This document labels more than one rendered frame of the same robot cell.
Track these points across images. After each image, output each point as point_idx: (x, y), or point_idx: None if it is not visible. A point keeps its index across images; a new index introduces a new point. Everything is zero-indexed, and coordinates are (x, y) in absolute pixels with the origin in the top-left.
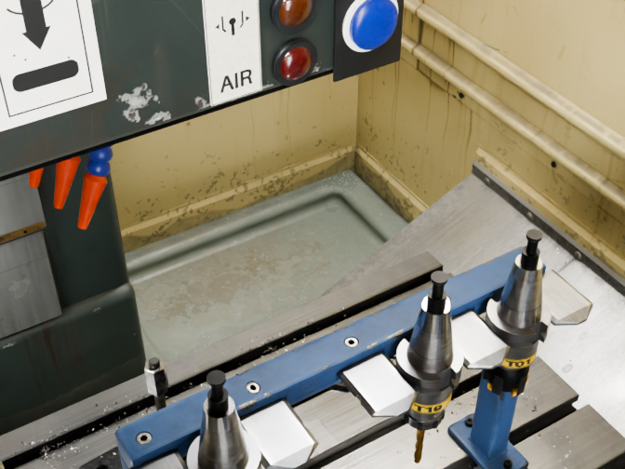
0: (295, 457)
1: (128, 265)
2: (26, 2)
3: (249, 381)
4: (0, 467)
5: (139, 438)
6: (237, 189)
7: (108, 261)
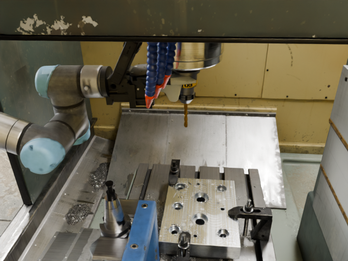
0: (94, 246)
1: None
2: None
3: (138, 246)
4: (84, 87)
5: (145, 204)
6: None
7: None
